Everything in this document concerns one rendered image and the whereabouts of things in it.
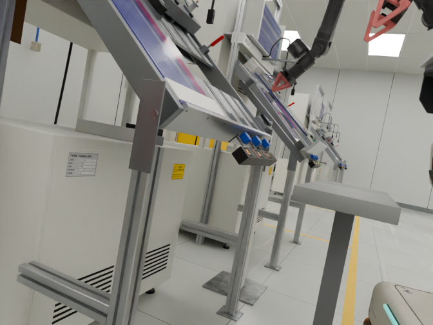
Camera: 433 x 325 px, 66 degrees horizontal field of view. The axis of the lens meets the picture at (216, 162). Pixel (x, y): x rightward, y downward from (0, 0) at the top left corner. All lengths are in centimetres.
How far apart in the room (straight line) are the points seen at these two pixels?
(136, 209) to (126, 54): 32
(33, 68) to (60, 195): 204
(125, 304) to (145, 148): 30
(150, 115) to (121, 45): 20
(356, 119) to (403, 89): 119
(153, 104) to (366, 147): 816
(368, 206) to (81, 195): 71
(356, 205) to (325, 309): 46
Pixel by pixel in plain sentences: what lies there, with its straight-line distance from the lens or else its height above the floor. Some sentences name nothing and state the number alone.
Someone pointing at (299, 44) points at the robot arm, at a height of 113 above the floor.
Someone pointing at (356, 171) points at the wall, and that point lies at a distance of 865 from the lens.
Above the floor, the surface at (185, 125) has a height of 69.
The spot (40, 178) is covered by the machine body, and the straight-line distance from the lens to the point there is 89.
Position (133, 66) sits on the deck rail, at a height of 79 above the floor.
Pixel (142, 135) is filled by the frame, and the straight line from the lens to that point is 64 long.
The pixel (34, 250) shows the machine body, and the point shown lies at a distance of 92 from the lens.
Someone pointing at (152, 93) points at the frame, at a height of 73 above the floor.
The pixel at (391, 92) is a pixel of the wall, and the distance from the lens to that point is 885.
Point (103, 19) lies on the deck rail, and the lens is 82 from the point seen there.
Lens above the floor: 67
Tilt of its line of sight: 3 degrees down
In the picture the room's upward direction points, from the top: 10 degrees clockwise
